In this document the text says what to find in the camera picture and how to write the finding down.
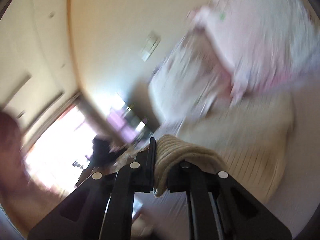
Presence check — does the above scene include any brown window curtain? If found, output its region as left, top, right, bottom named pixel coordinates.
left=74, top=93, right=126, bottom=147

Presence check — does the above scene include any flat screen television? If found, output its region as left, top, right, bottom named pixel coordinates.
left=106, top=93, right=153, bottom=146

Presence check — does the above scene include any person's left hand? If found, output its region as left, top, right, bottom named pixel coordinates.
left=1, top=112, right=65, bottom=235

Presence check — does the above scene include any white floral pillow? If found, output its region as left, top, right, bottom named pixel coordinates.
left=147, top=29, right=233, bottom=128

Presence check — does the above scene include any cream cable-knit sweater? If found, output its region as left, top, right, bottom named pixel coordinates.
left=153, top=92, right=294, bottom=203

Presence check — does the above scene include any lavender bed sheet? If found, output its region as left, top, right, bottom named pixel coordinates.
left=136, top=83, right=319, bottom=239

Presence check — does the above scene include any pink floral pillow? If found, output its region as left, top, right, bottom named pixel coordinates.
left=188, top=0, right=319, bottom=101

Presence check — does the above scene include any white wall switch plate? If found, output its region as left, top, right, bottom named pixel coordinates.
left=140, top=32, right=161, bottom=62

